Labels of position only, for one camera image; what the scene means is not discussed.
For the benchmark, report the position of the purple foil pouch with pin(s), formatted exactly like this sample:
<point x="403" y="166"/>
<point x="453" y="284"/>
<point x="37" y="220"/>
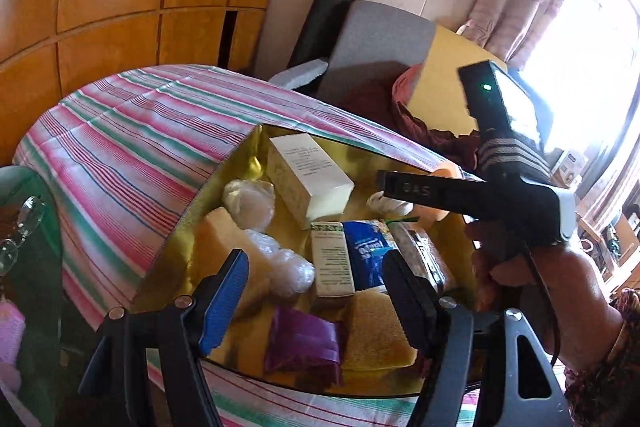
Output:
<point x="302" y="342"/>

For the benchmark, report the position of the black rolled mat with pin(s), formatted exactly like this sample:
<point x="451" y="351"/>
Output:
<point x="325" y="17"/>

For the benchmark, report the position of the clear bubble wrap bundle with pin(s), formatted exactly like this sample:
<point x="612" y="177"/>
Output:
<point x="285" y="267"/>

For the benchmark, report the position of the cream printed carton box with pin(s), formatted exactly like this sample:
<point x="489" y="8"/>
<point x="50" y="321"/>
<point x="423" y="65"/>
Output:
<point x="305" y="177"/>

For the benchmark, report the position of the small white knotted cloth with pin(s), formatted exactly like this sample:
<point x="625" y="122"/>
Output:
<point x="387" y="204"/>

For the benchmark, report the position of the blue tissue packet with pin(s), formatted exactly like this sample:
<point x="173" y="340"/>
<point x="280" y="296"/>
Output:
<point x="367" y="252"/>

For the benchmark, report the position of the yellow sponge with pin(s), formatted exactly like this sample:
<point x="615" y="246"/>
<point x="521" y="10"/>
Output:
<point x="375" y="332"/>
<point x="220" y="247"/>

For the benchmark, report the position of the maroon jacket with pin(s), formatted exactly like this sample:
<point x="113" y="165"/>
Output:
<point x="425" y="127"/>

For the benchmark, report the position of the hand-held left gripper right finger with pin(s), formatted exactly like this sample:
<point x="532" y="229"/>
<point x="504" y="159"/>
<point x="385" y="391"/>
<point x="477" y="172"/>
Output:
<point x="405" y="302"/>

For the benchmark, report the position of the striped pink green tablecloth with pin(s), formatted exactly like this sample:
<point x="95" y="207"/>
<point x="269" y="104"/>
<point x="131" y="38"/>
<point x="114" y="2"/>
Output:
<point x="115" y="147"/>

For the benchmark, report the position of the person's right hand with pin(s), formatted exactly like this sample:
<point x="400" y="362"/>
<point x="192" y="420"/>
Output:
<point x="500" y="277"/>

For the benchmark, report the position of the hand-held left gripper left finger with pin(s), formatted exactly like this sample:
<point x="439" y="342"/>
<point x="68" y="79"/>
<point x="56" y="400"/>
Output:
<point x="225" y="302"/>

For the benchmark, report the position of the green white carton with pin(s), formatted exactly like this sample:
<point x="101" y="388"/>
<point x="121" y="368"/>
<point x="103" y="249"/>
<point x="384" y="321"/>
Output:
<point x="330" y="262"/>

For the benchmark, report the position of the bright window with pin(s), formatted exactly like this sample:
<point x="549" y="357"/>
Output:
<point x="585" y="57"/>

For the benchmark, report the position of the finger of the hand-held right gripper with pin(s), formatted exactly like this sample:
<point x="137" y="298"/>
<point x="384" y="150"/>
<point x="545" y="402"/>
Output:
<point x="430" y="193"/>

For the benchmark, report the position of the gold tin box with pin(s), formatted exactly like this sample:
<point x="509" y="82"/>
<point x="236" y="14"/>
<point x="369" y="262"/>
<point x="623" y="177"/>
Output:
<point x="240" y="347"/>

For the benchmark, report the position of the wooden side desk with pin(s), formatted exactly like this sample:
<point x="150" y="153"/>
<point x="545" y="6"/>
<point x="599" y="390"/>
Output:
<point x="610" y="232"/>

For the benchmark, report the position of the glass side table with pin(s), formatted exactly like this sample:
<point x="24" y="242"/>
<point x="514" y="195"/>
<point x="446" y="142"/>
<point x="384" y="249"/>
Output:
<point x="35" y="307"/>

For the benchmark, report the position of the eyeglasses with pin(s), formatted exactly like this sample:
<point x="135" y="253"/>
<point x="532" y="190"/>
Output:
<point x="27" y="212"/>

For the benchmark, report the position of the green candy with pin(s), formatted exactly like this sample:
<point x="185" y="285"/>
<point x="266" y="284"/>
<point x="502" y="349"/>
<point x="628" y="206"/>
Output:
<point x="402" y="219"/>

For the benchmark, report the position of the brown speckled packet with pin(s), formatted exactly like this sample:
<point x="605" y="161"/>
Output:
<point x="425" y="252"/>

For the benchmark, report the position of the white appliance carton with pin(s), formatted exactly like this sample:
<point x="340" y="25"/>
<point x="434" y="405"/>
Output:
<point x="570" y="167"/>

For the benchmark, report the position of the grey yellow blue armchair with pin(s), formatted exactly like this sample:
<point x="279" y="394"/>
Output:
<point x="380" y="42"/>

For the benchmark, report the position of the pink hair roller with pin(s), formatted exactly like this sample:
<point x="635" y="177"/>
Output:
<point x="11" y="332"/>

